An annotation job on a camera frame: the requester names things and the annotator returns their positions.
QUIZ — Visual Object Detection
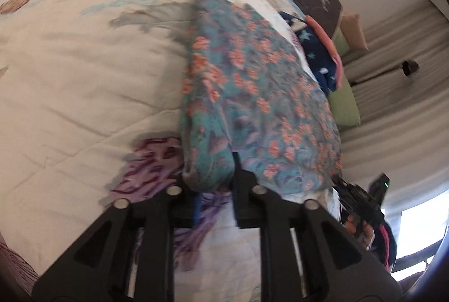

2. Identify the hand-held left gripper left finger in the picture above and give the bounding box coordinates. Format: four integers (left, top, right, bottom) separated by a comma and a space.
31, 183, 203, 302

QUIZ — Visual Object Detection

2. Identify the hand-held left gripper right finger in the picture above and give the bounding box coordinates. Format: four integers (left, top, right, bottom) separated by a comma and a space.
231, 152, 405, 302

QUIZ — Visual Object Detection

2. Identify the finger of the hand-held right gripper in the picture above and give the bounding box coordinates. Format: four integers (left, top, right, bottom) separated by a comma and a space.
331, 175, 356, 195

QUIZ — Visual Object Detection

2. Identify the teal floral shirt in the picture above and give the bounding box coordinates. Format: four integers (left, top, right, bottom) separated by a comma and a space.
179, 0, 343, 203

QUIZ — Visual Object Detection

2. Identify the person's right forearm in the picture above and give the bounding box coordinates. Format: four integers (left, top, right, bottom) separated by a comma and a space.
365, 216, 399, 272

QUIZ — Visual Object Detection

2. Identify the person's right hand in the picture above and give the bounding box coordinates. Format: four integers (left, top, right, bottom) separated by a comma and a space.
345, 216, 375, 249

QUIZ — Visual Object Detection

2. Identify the bright window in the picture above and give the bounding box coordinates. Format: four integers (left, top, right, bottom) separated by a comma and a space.
389, 197, 449, 284

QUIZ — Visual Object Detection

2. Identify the grey pleated curtain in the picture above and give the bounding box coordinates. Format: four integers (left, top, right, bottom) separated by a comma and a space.
340, 0, 449, 209

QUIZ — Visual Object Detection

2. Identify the large green pillow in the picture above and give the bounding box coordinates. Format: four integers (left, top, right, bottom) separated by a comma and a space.
327, 75, 362, 128

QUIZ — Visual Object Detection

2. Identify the navy star-print garment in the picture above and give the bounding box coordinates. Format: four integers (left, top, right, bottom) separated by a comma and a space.
279, 10, 339, 94

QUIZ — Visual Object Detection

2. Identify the black floor lamp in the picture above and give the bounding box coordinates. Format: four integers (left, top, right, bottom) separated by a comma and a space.
351, 59, 420, 87

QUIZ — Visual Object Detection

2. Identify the small green pillow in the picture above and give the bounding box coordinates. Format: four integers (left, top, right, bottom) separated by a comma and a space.
333, 27, 352, 58

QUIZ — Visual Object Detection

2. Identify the pink garment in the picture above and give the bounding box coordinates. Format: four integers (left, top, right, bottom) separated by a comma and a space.
304, 15, 345, 89

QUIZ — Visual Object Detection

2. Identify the beige pillow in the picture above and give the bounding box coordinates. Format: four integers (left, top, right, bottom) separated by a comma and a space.
340, 14, 370, 52

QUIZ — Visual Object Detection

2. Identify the white shell-print quilt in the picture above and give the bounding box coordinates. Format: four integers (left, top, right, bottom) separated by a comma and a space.
0, 0, 342, 289

